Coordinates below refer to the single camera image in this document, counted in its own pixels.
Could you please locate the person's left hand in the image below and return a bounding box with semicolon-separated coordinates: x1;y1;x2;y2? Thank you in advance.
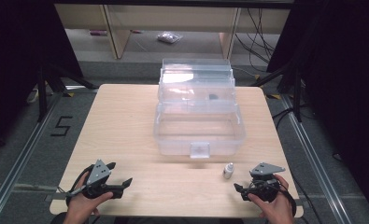
64;172;115;224

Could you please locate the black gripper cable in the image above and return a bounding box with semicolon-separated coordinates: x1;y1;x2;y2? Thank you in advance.
278;181;298;218
56;163;95;207

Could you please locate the person's right hand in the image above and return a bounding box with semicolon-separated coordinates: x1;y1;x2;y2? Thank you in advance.
247;174;296;224

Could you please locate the clear plastic bag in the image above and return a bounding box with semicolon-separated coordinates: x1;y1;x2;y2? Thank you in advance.
156;31;184;45

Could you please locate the small white bottle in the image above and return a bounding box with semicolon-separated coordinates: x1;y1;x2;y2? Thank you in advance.
222;161;235;180

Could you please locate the light wooden shelf unit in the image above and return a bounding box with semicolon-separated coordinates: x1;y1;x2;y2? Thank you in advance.
54;3;291;60

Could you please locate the black metal stand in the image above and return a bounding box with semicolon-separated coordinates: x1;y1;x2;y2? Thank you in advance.
250;62;305;123
35;63;97;123

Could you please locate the black floor cable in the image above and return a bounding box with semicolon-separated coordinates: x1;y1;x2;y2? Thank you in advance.
271;105;298;130

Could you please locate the bundle of black cables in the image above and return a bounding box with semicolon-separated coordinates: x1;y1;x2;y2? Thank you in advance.
234;7;277;64

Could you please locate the metal floor rail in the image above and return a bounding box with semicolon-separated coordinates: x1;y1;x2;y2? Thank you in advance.
0;85;87;224
279;94;356;224

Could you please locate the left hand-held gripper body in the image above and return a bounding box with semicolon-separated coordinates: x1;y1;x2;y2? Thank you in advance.
80;159;125;200

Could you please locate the clear plastic storage box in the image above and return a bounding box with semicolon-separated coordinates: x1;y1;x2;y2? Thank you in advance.
152;58;248;160

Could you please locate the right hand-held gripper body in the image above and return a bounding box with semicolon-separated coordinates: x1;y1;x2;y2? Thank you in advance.
247;161;287;203

